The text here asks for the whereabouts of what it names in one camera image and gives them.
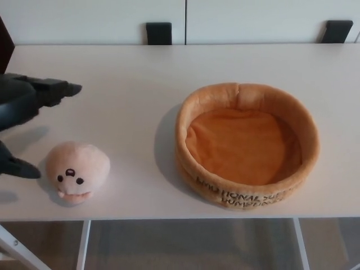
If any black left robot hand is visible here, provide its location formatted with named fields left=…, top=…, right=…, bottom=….
left=0, top=72, right=83, bottom=181

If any orange round plush basket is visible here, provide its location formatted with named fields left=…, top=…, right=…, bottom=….
left=174, top=82, right=321, bottom=211

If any white table left leg frame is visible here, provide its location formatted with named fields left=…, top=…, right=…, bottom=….
left=0, top=220, right=92, bottom=270

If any dark brown furniture panel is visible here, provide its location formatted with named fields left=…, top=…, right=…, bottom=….
left=0, top=15, right=15, bottom=75

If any beige plush dumpling toy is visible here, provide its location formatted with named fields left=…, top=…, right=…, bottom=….
left=45, top=142, right=111, bottom=205

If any white table right leg frame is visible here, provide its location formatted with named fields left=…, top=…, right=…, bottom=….
left=292, top=218, right=360, bottom=270

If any black rectangular cabinet handle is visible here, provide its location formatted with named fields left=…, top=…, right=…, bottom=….
left=325, top=20, right=354, bottom=44
left=145, top=22, right=173, bottom=45

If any white table leg frame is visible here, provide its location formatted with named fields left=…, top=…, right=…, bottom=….
left=0, top=220, right=92, bottom=270
left=292, top=218, right=360, bottom=270

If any white cabinet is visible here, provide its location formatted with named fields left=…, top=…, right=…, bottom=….
left=0, top=0, right=360, bottom=46

